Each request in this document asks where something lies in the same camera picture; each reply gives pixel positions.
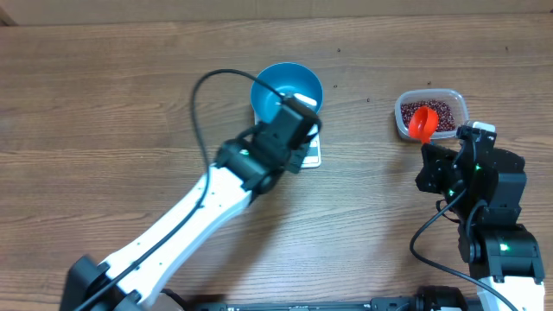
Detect white digital kitchen scale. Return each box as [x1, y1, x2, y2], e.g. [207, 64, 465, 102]
[253, 111, 323, 169]

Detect red adzuki beans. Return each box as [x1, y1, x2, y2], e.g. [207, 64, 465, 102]
[400, 99, 455, 132]

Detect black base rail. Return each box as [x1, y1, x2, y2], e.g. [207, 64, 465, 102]
[159, 284, 480, 311]

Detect blue metal bowl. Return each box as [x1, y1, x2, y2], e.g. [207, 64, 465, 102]
[251, 62, 324, 123]

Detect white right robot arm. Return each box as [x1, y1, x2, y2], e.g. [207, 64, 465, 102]
[416, 123, 545, 310]

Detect clear plastic food container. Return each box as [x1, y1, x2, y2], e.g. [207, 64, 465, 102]
[394, 88, 469, 141]

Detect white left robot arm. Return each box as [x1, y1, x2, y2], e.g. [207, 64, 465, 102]
[60, 93, 321, 310]

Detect red measuring scoop blue handle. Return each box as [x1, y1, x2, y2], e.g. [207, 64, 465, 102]
[408, 106, 439, 144]

